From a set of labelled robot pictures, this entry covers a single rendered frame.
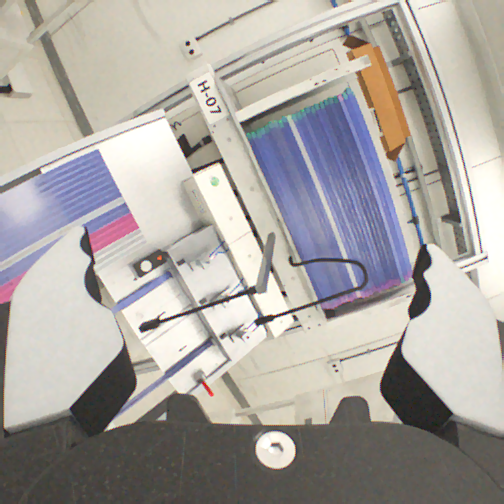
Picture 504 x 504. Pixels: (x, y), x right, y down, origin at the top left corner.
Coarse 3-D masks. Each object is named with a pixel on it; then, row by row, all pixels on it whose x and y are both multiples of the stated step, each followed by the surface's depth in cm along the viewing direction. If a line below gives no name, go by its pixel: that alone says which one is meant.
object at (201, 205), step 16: (192, 176) 70; (208, 176) 71; (224, 176) 74; (192, 192) 74; (208, 192) 71; (224, 192) 74; (208, 208) 72; (224, 208) 74; (240, 208) 76; (208, 224) 76; (224, 224) 74; (240, 224) 76; (224, 240) 74; (240, 240) 76; (240, 256) 76; (256, 256) 79; (240, 272) 77; (256, 272) 79; (272, 288) 82; (256, 304) 80; (272, 304) 82; (288, 320) 85; (272, 336) 83
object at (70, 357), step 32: (64, 256) 9; (32, 288) 7; (64, 288) 7; (96, 288) 9; (32, 320) 6; (64, 320) 6; (96, 320) 6; (32, 352) 5; (64, 352) 6; (96, 352) 6; (128, 352) 6; (32, 384) 5; (64, 384) 5; (96, 384) 5; (128, 384) 6; (32, 416) 4; (64, 416) 5; (96, 416) 5
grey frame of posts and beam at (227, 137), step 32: (384, 0) 56; (288, 32) 62; (320, 32) 62; (224, 64) 67; (160, 96) 71; (192, 96) 73; (224, 128) 70; (224, 160) 73; (256, 192) 75; (256, 224) 78; (288, 256) 80; (480, 256) 75; (288, 288) 83; (320, 320) 86
